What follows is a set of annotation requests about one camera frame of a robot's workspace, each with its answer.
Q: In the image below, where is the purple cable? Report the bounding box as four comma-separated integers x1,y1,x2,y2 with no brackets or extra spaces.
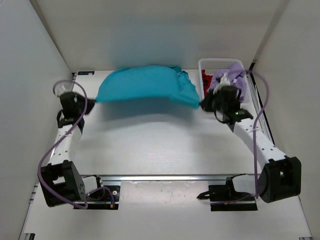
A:
246,69,270,200
37,80,116,210

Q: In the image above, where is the aluminium front rail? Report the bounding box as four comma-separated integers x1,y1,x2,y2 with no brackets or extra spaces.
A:
79,174,251,183

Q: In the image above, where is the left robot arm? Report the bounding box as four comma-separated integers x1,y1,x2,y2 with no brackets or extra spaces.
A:
38,92,105,207

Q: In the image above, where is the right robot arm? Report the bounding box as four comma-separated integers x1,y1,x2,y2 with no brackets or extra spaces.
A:
200,85,302,203

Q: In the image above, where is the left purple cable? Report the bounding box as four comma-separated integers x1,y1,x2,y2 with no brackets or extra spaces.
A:
37,80,116,210

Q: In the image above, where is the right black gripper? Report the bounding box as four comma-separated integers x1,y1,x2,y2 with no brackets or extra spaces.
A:
200,89,228,115

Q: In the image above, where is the teal t shirt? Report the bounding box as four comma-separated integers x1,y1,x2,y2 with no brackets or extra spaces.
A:
96,65,200,109

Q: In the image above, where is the aluminium rail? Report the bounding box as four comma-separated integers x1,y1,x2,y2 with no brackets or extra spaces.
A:
79,174,251,183
246,69,275,145

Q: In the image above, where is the aluminium right side rail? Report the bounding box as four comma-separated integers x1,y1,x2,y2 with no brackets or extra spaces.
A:
246,69,275,145

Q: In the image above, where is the dark label sticker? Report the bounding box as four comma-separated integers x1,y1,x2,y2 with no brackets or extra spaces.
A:
77,71,95,76

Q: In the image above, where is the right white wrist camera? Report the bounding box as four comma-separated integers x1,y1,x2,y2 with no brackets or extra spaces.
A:
212,73,231,95

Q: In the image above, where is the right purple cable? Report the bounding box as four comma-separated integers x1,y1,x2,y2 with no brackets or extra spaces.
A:
246,69,270,200

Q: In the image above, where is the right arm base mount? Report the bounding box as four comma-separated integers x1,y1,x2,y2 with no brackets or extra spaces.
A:
196,184,258,212

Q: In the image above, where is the red t shirt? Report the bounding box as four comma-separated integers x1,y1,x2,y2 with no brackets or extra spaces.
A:
201,69,213,97

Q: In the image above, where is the purple t shirt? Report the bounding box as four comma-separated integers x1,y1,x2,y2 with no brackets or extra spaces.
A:
206,62,247,103

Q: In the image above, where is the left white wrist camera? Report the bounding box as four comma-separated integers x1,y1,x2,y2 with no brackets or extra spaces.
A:
52,80,73,98

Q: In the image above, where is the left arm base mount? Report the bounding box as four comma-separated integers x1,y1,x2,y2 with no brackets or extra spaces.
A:
82,175,121,211

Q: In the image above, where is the white plastic basket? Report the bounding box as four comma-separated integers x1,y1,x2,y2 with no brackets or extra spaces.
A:
198,58,252,107

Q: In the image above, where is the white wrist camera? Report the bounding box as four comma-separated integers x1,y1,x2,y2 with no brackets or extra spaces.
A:
212,73,231,95
52,80,73,98

